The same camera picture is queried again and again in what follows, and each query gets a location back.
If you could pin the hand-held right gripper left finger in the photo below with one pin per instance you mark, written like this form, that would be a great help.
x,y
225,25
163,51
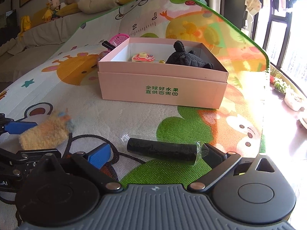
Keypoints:
x,y
99,155

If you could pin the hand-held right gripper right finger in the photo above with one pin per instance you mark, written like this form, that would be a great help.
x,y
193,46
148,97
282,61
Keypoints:
x,y
215,158

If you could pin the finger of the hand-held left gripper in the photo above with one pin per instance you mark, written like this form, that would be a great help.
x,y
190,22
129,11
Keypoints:
x,y
19,127
26,159

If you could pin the black cylinder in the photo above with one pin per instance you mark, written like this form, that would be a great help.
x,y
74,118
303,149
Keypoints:
x,y
163,151

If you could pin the pink cardboard box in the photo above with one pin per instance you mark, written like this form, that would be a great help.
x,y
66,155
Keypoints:
x,y
163,86

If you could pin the small pink round toy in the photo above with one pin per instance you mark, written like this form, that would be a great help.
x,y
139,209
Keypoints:
x,y
102,56

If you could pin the black cat plush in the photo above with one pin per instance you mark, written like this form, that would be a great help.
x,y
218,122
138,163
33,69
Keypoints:
x,y
189,57

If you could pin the pink and yellow toy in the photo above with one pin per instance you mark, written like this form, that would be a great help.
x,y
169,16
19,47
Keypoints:
x,y
142,58

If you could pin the pink plastic basket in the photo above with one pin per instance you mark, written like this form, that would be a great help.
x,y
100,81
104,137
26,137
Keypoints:
x,y
120,39

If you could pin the cartoon printed play mat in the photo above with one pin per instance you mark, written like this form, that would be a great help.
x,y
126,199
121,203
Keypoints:
x,y
96,110

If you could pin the white planter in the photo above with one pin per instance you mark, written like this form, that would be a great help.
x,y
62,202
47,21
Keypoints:
x,y
293,100

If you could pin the potted green plants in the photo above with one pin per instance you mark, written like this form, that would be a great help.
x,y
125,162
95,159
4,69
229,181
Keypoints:
x,y
279,82

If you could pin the beige covered sofa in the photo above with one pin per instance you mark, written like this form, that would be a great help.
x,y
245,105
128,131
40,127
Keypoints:
x,y
43,31

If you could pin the yellow backpack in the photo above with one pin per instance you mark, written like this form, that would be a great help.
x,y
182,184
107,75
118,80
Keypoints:
x,y
25,24

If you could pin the black television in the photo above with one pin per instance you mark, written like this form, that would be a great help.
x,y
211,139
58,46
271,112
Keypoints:
x,y
7,24

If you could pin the doll in yellow clothes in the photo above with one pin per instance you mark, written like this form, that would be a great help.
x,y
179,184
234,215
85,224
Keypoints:
x,y
51,8

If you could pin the black framed picture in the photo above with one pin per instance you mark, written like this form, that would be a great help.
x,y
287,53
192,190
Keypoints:
x,y
6,2

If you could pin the banana plush pillow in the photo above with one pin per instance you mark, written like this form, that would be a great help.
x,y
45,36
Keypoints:
x,y
96,3

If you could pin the cream hanging garment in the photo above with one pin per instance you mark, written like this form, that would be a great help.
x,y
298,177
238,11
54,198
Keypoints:
x,y
253,1

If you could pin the black window frame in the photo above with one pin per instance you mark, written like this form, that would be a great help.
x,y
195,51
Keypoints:
x,y
269,36

